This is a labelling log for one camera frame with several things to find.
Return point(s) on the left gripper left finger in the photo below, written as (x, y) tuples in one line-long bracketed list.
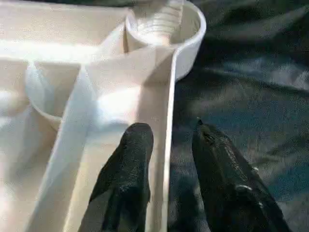
[(123, 183)]

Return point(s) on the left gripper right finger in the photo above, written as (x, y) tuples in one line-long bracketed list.
[(229, 188)]

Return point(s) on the white plastic table leg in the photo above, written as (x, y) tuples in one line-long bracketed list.
[(159, 21)]

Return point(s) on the black glossy mat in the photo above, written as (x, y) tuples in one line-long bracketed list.
[(253, 84)]

